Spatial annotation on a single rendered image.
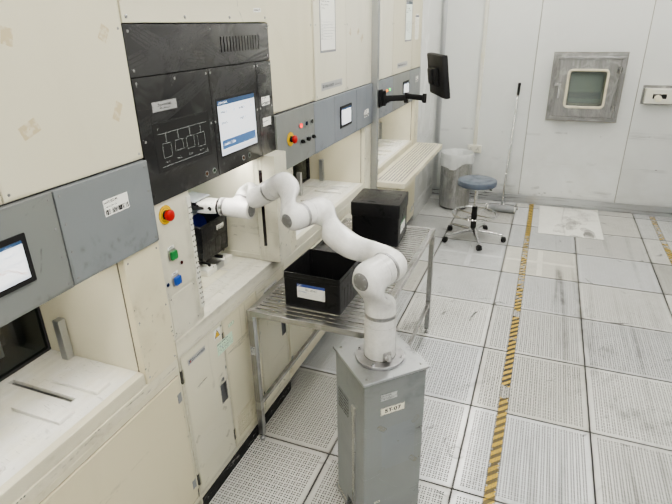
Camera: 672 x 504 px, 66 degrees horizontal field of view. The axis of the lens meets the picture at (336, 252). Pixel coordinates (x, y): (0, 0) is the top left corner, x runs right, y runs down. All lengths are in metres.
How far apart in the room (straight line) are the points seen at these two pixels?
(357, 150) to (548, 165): 3.04
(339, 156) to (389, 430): 2.28
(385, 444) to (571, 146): 4.71
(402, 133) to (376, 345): 3.53
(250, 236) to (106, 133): 1.13
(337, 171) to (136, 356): 2.39
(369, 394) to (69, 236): 1.12
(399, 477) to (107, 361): 1.23
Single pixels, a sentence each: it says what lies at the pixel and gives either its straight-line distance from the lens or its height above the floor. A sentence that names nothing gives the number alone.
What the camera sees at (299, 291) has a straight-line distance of 2.34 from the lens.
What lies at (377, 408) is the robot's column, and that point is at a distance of 2.02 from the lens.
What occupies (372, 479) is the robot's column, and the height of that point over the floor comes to 0.28.
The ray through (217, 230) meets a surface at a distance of 2.53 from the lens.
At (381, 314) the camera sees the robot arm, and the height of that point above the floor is 0.98.
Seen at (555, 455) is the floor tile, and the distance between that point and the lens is 2.92.
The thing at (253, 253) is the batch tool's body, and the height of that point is 0.90.
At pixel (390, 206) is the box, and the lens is 2.93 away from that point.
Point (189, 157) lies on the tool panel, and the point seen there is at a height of 1.51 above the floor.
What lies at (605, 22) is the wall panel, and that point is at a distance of 6.17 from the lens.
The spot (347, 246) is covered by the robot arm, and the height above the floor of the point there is 1.20.
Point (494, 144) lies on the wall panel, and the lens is 6.31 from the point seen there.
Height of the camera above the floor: 1.94
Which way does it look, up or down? 24 degrees down
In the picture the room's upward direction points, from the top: 1 degrees counter-clockwise
